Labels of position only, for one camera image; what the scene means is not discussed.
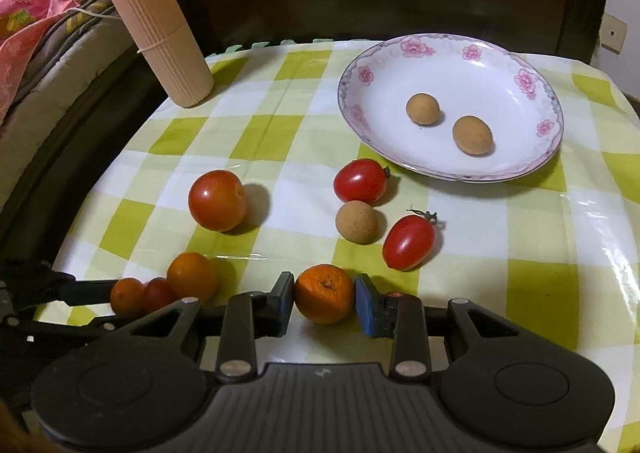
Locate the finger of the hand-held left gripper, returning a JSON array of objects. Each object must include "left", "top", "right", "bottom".
[
  {"left": 0, "top": 260, "right": 120, "bottom": 307},
  {"left": 0, "top": 314, "right": 132, "bottom": 342}
]

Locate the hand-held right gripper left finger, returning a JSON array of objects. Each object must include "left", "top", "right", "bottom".
[{"left": 117, "top": 271, "right": 296, "bottom": 384}]

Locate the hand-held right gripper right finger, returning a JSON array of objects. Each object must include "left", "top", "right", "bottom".
[{"left": 354, "top": 273, "right": 521, "bottom": 384}]

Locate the orange tomato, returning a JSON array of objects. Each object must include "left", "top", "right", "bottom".
[
  {"left": 166, "top": 252, "right": 219, "bottom": 304},
  {"left": 109, "top": 277, "right": 147, "bottom": 315},
  {"left": 293, "top": 263, "right": 357, "bottom": 325}
]

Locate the stemmed red cherry tomato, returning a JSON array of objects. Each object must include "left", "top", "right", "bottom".
[{"left": 382, "top": 207, "right": 441, "bottom": 271}]

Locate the small red cherry tomato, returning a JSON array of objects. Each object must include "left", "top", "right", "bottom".
[{"left": 143, "top": 277, "right": 178, "bottom": 314}]

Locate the large red tomato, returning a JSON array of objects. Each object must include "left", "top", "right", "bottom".
[{"left": 188, "top": 169, "right": 249, "bottom": 233}]

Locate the white floral plate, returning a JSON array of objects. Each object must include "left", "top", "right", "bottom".
[{"left": 337, "top": 33, "right": 565, "bottom": 182}]

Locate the brown longan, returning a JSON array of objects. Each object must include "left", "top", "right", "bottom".
[
  {"left": 452, "top": 115, "right": 494, "bottom": 156},
  {"left": 335, "top": 200, "right": 381, "bottom": 244},
  {"left": 405, "top": 92, "right": 441, "bottom": 126}
]

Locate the green checkered tablecloth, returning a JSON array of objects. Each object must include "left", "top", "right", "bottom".
[{"left": 32, "top": 39, "right": 640, "bottom": 453}]

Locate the pink ribbed cylindrical container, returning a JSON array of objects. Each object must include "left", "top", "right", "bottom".
[{"left": 106, "top": 0, "right": 215, "bottom": 109}]

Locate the pink floral blanket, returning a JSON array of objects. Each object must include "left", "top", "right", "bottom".
[{"left": 0, "top": 0, "right": 118, "bottom": 119}]

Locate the white cord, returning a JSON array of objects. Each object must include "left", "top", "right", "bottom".
[{"left": 75, "top": 7, "right": 146, "bottom": 55}]

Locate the beige wall outlet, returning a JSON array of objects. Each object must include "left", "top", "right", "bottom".
[{"left": 597, "top": 13, "right": 628, "bottom": 54}]

